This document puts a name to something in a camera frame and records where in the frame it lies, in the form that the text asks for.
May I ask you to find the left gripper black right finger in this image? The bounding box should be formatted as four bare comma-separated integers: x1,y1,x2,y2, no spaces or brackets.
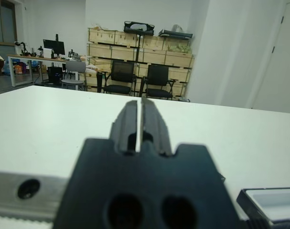
140,97,173,157

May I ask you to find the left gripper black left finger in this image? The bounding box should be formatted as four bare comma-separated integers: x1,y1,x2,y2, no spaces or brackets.
110,100,139,156

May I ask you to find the wooden crate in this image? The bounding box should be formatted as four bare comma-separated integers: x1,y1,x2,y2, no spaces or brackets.
84,71,105,93
88,27,116,45
163,37,192,53
110,45,139,63
165,50,195,69
142,48,167,64
168,66,191,83
115,30,141,48
86,43,112,59
172,81,189,97
142,35,165,51
87,57,112,72

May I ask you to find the black mesh office chair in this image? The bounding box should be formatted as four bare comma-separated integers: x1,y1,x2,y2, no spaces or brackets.
140,64,178,101
97,60,137,96

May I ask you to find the black stand pole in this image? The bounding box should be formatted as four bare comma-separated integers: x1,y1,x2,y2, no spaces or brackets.
134,34,144,64

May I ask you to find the grey office chair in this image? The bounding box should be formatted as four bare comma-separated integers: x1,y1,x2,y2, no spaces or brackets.
60,61,87,92

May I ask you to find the bag of green items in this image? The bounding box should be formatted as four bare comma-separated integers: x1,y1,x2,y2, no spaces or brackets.
167,44,193,55

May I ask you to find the black computer tower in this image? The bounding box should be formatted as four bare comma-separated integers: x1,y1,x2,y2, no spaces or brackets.
47,66,64,84

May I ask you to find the dark desktop gadget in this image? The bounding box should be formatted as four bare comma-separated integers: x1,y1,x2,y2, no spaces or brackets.
67,49,81,60

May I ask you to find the black flat case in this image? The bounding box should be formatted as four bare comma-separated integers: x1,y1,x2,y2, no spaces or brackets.
158,28,193,41

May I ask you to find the black carry bag grey window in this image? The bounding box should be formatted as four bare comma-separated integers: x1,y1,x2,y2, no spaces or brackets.
124,21,156,37

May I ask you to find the clear plastic bag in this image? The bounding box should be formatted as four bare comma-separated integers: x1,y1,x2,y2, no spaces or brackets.
171,23,186,33

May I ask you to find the black computer monitor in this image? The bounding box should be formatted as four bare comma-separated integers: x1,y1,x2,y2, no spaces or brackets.
43,39,65,55

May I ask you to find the white door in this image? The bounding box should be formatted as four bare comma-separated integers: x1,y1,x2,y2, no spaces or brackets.
252,0,290,114

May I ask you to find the white frame desk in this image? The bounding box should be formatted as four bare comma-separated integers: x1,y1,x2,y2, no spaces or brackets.
7,54,88,87

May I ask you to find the brown window frame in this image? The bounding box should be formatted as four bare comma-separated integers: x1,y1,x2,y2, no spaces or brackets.
0,0,18,45

